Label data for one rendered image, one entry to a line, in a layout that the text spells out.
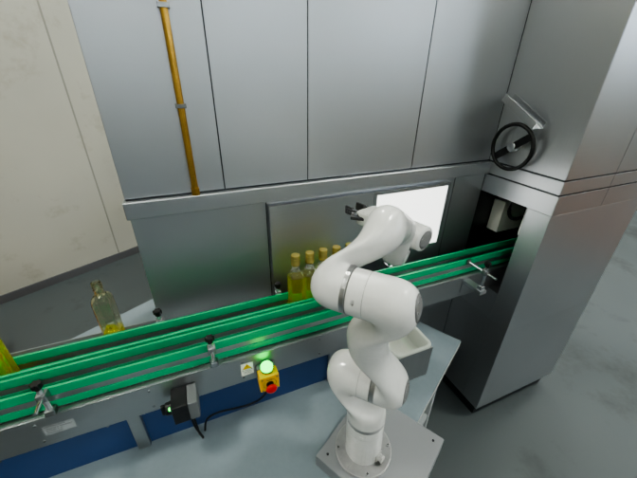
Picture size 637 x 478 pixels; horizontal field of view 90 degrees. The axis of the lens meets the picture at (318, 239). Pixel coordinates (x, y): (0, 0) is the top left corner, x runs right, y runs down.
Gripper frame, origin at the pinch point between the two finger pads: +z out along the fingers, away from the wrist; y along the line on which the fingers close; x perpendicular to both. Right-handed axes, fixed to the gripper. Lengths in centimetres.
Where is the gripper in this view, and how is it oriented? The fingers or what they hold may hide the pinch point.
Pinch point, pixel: (354, 208)
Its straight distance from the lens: 121.5
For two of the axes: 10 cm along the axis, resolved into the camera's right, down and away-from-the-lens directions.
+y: 7.8, -2.8, 5.5
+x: 0.1, -8.8, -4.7
